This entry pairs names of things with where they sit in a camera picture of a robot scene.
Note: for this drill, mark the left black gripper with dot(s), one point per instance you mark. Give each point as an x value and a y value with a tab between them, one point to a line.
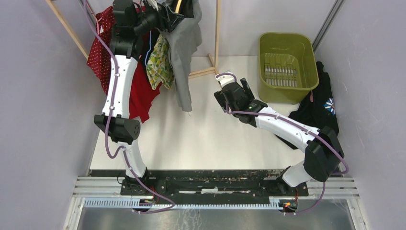
171	21

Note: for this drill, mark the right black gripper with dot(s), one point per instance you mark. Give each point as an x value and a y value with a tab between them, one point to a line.
247	90

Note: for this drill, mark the red polka dot skirt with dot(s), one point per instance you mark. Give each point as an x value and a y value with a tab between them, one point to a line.
99	58

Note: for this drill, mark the plain red skirt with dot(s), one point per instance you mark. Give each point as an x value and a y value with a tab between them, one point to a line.
142	94

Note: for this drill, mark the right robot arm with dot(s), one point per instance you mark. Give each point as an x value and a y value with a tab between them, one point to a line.
323	154

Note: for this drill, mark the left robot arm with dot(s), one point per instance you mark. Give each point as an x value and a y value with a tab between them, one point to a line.
131	23

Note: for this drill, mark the yellow hanger with metal hook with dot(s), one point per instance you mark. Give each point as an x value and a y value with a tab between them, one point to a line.
177	5

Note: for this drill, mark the grey pleated skirt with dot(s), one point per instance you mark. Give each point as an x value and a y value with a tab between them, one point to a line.
183	43

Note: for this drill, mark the yellow lemon print garment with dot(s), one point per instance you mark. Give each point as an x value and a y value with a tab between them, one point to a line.
158	67

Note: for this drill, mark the green plastic laundry basket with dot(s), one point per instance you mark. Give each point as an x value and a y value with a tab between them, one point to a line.
287	68

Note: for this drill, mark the aluminium corner profile left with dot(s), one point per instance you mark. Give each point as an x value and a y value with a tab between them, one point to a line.
90	12

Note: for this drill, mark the aluminium corner profile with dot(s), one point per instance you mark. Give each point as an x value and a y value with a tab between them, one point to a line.
90	12
327	23

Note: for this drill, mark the black garment with flower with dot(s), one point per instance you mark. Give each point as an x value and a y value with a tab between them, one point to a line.
317	109

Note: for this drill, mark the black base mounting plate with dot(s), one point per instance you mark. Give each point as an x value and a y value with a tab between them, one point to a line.
206	187

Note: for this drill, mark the aluminium corner profile right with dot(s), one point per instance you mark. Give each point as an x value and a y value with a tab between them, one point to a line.
327	23

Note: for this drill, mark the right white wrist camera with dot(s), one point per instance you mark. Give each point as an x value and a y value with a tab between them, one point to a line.
225	78

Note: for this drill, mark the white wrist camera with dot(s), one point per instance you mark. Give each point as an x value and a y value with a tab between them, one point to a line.
154	4
225	78

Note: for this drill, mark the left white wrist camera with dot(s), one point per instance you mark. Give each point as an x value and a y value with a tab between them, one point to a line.
154	4

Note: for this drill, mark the wooden clothes rack frame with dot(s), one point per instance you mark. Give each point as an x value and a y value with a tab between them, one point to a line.
210	28

